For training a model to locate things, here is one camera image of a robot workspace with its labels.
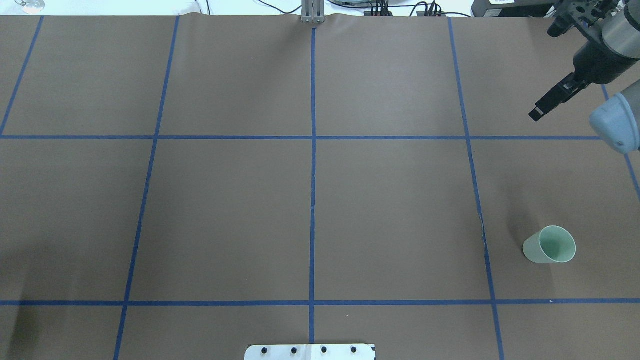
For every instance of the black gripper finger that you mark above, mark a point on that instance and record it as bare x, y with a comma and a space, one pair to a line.
560, 93

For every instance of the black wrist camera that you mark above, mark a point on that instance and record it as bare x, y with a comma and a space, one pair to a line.
568, 14

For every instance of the long blue tape strip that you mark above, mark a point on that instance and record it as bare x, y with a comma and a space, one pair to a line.
313, 187

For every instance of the aluminium frame post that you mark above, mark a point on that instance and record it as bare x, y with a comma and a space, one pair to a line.
312, 12

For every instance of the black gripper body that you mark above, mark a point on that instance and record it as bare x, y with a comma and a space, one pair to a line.
596, 63

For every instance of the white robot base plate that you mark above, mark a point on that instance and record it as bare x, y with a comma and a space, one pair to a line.
334, 351

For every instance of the light green plastic cup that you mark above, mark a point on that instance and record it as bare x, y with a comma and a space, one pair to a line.
551, 245

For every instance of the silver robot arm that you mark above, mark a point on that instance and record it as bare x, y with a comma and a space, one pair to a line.
612, 47

